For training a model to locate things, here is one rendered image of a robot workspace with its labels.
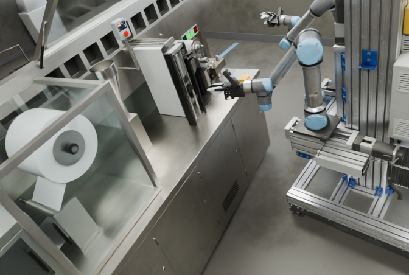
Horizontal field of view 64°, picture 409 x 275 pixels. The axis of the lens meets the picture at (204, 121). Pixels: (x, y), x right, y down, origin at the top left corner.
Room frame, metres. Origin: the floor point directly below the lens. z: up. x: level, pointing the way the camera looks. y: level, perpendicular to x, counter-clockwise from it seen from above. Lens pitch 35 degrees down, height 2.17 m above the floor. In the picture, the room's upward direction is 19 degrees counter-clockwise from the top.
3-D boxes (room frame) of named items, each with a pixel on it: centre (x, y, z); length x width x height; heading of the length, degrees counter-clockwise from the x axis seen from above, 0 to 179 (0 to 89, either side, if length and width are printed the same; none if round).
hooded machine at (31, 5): (8.49, 2.91, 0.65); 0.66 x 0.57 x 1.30; 129
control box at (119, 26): (1.82, 0.27, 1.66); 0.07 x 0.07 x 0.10; 38
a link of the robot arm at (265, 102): (1.54, -0.37, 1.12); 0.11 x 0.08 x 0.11; 155
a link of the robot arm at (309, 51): (1.41, -0.60, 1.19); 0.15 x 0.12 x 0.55; 155
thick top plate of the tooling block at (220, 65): (2.47, -0.11, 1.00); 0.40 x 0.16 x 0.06; 49
